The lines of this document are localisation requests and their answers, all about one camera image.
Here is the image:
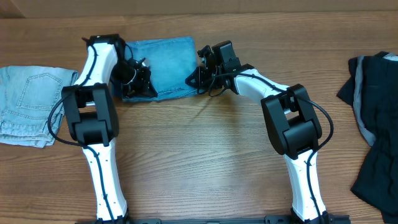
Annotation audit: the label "black cloth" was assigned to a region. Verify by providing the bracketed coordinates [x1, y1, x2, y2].
[337, 52, 397, 223]

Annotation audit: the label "folded light blue jeans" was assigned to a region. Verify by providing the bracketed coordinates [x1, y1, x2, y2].
[1, 66, 78, 148]

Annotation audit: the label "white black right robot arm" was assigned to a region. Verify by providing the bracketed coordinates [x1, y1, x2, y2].
[185, 40, 333, 223]

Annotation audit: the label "medium blue jeans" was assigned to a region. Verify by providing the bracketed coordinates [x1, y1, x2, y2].
[111, 36, 197, 103]

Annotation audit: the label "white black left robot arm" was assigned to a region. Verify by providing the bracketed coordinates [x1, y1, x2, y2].
[54, 34, 158, 223]

